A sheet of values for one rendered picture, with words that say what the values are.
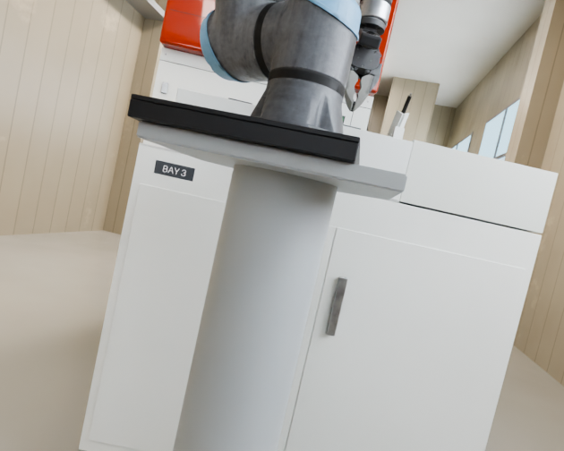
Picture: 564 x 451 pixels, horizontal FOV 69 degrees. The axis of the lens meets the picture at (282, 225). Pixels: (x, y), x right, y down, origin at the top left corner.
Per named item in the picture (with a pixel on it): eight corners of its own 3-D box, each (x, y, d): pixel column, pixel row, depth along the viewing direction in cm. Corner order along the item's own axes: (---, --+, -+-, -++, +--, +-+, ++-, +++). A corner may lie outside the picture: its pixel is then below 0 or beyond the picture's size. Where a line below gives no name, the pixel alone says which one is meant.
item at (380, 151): (175, 152, 102) (185, 97, 101) (388, 200, 104) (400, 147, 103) (165, 148, 93) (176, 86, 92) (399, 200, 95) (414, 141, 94)
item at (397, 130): (381, 156, 127) (392, 113, 126) (394, 158, 127) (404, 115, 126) (388, 153, 121) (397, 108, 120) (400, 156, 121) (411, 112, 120)
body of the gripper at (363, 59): (369, 84, 104) (380, 37, 103) (378, 73, 95) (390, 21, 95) (340, 77, 104) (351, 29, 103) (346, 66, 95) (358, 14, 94)
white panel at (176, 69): (142, 153, 157) (163, 48, 154) (348, 199, 160) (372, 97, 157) (140, 152, 154) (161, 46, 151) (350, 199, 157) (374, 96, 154)
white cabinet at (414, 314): (149, 370, 160) (192, 165, 155) (387, 419, 164) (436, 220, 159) (66, 486, 96) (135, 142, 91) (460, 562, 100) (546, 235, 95)
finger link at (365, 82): (360, 117, 103) (368, 81, 102) (365, 113, 97) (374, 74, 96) (347, 114, 103) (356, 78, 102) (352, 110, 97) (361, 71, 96)
